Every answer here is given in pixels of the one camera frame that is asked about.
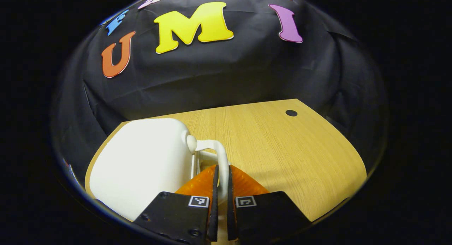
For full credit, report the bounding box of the black backdrop cloth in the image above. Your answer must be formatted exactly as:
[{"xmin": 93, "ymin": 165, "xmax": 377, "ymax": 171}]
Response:
[{"xmin": 51, "ymin": 0, "xmax": 389, "ymax": 189}]

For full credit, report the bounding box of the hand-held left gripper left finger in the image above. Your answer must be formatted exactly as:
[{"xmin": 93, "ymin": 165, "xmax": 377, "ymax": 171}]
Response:
[{"xmin": 133, "ymin": 165, "xmax": 219, "ymax": 245}]

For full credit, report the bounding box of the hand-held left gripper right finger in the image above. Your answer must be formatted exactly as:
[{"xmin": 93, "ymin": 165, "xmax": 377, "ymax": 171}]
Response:
[{"xmin": 227, "ymin": 165, "xmax": 312, "ymax": 243}]

